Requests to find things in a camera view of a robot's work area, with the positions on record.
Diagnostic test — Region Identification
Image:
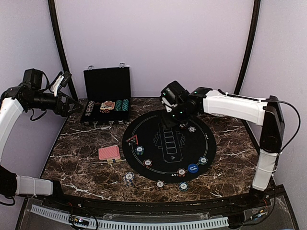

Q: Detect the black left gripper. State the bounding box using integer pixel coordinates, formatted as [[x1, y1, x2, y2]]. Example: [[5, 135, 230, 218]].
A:
[[26, 89, 83, 117]]

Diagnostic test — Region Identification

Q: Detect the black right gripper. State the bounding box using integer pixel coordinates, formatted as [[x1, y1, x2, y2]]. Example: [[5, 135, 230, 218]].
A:
[[159, 104, 193, 130]]

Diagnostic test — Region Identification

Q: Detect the blue tan chip stack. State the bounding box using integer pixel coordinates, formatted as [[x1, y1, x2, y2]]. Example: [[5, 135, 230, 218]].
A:
[[188, 126, 196, 133]]

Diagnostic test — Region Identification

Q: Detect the blue round blind button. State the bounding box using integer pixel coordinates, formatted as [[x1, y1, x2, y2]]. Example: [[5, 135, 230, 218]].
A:
[[188, 163, 199, 173]]

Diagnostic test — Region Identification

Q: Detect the brown poker chip stack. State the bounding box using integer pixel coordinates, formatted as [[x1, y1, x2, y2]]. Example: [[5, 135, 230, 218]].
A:
[[155, 180, 165, 190]]

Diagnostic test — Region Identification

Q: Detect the red card deck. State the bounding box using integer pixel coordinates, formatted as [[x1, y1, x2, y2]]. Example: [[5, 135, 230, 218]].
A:
[[100, 101, 115, 111], [98, 145, 120, 161]]

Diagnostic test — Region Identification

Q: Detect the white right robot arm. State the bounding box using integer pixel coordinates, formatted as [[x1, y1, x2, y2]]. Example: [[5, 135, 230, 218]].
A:
[[122, 82, 284, 208]]

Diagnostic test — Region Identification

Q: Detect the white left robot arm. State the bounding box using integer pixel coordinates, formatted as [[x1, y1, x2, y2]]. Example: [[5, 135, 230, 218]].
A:
[[0, 84, 83, 209]]

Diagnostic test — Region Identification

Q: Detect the round black poker mat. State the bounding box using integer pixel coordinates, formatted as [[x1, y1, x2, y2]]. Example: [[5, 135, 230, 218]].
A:
[[122, 110, 217, 184]]

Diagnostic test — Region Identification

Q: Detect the clear round dealer button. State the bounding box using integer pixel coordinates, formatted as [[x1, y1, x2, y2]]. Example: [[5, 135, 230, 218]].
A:
[[104, 101, 114, 107]]

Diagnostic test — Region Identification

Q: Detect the red card deck in case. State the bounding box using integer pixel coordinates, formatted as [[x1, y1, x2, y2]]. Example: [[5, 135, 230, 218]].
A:
[[100, 101, 115, 111]]

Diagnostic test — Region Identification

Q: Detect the black poker chip case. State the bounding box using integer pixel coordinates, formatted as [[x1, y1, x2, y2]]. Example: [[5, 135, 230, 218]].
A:
[[80, 66, 131, 126]]

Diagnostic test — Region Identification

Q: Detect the red triangular all-in marker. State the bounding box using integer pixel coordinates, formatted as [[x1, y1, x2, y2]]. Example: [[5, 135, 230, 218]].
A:
[[126, 135, 139, 146]]

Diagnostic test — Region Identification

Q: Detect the green and blue chip row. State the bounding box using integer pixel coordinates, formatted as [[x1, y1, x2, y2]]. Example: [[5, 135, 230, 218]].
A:
[[114, 100, 122, 112]]

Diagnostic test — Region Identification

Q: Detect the teal and blue chip row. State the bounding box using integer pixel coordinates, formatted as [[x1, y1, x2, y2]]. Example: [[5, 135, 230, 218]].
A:
[[121, 99, 129, 112]]

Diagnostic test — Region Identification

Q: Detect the gold card box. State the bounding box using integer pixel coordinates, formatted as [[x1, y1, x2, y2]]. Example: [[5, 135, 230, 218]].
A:
[[107, 145, 125, 164]]

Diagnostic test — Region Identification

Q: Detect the blue chip stack on table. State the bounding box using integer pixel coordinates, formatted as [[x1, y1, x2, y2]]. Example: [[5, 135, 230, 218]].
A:
[[124, 172, 134, 186]]

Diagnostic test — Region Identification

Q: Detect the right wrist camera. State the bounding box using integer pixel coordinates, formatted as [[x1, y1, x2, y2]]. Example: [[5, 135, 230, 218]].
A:
[[161, 80, 188, 106]]

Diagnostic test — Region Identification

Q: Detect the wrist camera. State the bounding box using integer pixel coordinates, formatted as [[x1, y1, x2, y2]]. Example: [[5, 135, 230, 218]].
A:
[[22, 69, 43, 90], [161, 80, 188, 106]]

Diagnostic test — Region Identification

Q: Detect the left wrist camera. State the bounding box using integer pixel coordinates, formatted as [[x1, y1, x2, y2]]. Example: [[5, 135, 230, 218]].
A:
[[22, 69, 43, 90]]

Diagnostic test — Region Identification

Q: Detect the white slotted cable duct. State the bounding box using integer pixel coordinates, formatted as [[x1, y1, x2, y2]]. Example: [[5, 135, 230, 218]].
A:
[[30, 205, 229, 230]]

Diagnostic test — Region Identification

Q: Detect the black right frame post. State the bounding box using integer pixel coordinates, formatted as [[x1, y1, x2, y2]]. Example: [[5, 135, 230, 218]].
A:
[[234, 0, 261, 94]]

